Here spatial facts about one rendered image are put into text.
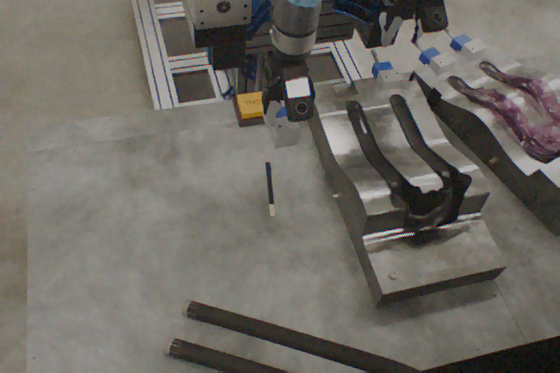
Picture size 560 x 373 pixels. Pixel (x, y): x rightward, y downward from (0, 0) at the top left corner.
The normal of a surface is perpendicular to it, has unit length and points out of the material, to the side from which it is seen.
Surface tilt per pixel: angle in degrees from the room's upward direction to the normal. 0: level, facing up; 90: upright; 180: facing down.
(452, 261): 0
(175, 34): 0
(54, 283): 0
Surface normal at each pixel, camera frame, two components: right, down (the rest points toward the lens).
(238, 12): 0.29, 0.79
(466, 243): 0.09, -0.58
